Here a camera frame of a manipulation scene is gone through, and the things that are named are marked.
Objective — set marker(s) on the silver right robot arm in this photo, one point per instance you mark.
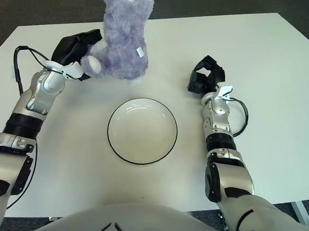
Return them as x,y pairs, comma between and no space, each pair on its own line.
219,121

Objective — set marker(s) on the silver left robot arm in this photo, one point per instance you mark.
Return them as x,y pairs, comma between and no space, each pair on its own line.
35,100

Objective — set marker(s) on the silver robot torso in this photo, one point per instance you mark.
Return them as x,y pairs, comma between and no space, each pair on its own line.
112,223

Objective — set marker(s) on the purple plush bunny doll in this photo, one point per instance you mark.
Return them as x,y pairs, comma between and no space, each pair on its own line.
125,51

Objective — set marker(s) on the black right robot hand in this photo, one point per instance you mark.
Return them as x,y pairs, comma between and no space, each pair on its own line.
215,76

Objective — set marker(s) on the white plate with black rim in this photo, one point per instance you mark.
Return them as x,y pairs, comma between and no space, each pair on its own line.
142,132

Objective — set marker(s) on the white table leg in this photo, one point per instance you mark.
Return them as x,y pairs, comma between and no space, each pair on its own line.
301,215

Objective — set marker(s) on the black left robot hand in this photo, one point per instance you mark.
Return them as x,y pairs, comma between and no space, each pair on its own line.
69,50

